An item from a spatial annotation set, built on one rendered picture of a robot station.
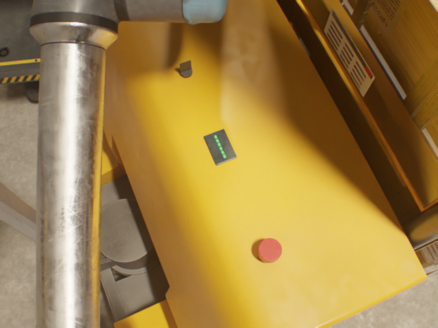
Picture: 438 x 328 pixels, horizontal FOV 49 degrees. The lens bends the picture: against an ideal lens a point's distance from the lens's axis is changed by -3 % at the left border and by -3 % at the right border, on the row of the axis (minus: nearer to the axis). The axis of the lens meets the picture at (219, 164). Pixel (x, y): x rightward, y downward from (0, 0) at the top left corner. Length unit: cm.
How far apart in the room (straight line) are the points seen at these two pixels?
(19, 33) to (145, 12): 119
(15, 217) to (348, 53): 65
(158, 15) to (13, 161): 138
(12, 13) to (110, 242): 94
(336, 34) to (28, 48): 114
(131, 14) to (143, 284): 93
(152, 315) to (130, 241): 21
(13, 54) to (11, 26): 12
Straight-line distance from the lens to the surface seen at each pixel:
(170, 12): 65
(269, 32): 101
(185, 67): 93
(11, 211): 89
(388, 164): 99
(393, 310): 182
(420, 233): 86
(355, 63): 88
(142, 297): 144
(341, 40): 90
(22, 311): 182
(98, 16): 65
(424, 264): 144
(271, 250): 80
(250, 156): 88
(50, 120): 64
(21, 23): 184
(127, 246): 131
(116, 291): 145
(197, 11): 65
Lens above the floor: 171
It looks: 70 degrees down
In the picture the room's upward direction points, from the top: 3 degrees clockwise
